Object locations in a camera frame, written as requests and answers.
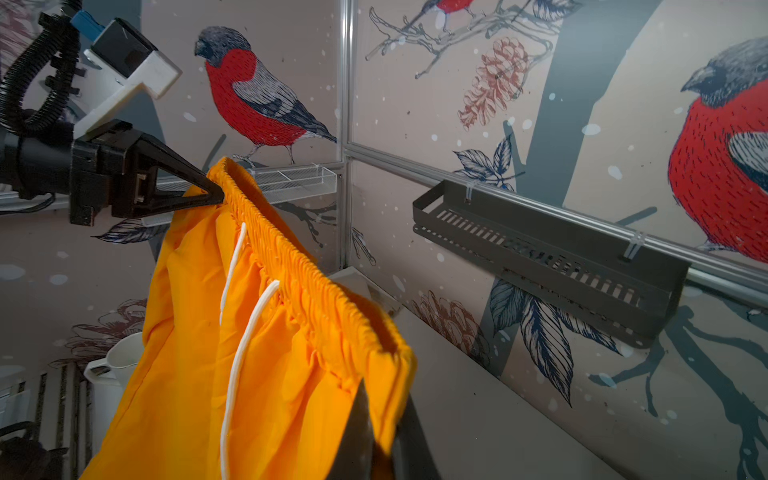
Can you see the aluminium frame corner post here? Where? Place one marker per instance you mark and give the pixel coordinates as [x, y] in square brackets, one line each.
[344, 192]

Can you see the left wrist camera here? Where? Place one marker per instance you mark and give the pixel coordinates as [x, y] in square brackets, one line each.
[126, 63]

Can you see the white wire mesh shelf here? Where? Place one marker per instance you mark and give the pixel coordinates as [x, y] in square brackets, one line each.
[278, 185]

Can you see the orange shorts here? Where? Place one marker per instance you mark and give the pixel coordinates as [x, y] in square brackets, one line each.
[252, 356]

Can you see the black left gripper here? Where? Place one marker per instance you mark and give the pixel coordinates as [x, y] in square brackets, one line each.
[116, 166]

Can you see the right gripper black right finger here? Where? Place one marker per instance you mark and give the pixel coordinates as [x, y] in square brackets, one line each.
[411, 455]

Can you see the white mug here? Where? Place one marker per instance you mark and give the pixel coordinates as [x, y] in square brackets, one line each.
[109, 376]

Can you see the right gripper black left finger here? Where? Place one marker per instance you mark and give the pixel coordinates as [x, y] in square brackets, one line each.
[354, 458]

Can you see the black hanging wire basket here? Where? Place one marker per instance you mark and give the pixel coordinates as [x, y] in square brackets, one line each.
[619, 287]

